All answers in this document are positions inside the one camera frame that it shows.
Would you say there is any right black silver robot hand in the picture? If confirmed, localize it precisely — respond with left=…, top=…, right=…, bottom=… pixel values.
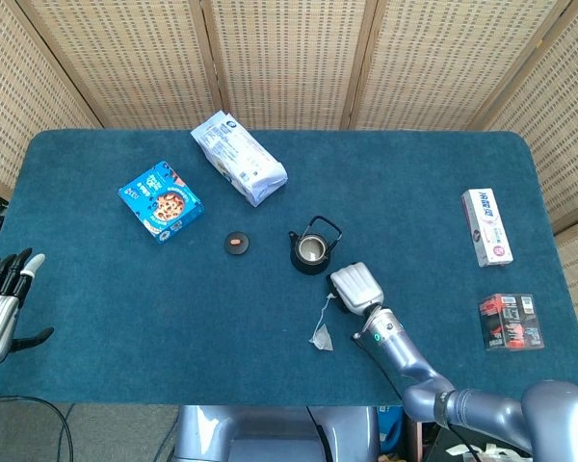
left=325, top=261, right=384, bottom=318

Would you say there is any pyramid tea bag with string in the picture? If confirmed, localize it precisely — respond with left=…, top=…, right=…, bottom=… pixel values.
left=308, top=294, right=339, bottom=352

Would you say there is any black cast iron teapot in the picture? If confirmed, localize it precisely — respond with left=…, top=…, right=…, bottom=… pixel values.
left=287, top=215, right=344, bottom=276

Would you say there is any black teapot lid orange knob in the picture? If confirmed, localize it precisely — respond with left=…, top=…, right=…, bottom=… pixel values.
left=223, top=231, right=251, bottom=257

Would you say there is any white paper food bag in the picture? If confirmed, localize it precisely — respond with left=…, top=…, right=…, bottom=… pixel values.
left=190, top=110, right=289, bottom=209

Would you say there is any blue packet under table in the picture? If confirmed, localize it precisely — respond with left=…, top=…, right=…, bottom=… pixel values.
left=378, top=406, right=406, bottom=453

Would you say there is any white pink toothpaste box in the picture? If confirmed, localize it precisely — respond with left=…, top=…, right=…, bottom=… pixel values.
left=460, top=188, right=514, bottom=269

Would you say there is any red black clear box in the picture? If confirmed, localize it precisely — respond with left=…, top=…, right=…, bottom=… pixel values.
left=478, top=293, right=545, bottom=352

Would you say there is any grey-blue robot torso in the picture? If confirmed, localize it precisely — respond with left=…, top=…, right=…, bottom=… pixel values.
left=172, top=405, right=381, bottom=462

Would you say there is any blue carpet table mat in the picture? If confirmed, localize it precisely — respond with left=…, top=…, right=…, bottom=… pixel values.
left=0, top=128, right=578, bottom=408

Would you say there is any black case with white tape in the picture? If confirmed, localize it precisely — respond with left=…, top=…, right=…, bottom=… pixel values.
left=423, top=423, right=534, bottom=462

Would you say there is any blue cookie box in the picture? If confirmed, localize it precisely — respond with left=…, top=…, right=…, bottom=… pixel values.
left=118, top=160, right=205, bottom=245

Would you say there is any woven bamboo folding screen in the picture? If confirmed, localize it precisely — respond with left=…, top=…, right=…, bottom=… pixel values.
left=0, top=0, right=578, bottom=333

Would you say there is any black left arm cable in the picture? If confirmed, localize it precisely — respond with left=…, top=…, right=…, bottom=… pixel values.
left=0, top=392, right=76, bottom=462

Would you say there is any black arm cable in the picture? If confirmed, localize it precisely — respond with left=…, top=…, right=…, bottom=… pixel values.
left=445, top=418, right=486, bottom=462
left=0, top=392, right=76, bottom=462

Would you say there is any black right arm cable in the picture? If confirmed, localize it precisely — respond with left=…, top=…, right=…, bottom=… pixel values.
left=445, top=418, right=486, bottom=462

